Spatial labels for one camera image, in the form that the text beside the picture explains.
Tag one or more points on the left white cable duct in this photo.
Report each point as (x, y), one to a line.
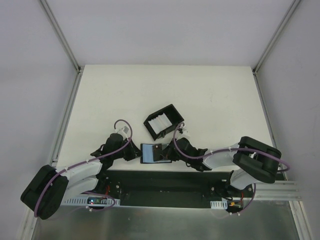
(95, 201)

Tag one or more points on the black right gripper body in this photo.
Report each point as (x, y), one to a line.
(172, 150)

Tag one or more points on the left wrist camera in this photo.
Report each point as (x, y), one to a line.
(124, 131)

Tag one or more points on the right aluminium frame post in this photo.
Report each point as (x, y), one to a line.
(277, 34)

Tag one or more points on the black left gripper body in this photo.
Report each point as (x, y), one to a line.
(129, 151)

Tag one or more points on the white cable duct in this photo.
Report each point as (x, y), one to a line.
(95, 201)
(219, 204)

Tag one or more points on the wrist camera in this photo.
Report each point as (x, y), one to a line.
(124, 131)
(183, 131)

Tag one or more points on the right white cable duct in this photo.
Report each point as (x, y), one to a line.
(219, 204)

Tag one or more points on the left aluminium frame post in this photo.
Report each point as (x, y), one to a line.
(59, 34)

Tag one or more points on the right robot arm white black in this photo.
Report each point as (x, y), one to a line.
(257, 162)

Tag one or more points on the black leather card holder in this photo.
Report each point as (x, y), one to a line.
(166, 161)

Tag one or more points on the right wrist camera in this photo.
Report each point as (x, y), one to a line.
(183, 131)

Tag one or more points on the aluminium front frame rail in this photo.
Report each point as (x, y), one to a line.
(281, 190)

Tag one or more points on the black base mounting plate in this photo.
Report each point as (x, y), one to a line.
(168, 189)

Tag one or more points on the black plastic card tray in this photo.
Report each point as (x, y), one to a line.
(174, 116)

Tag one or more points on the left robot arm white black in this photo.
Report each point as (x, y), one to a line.
(52, 186)

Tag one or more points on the aluminium frame post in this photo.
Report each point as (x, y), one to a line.
(277, 34)
(59, 34)

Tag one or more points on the white cards in tray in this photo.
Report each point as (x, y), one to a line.
(160, 123)

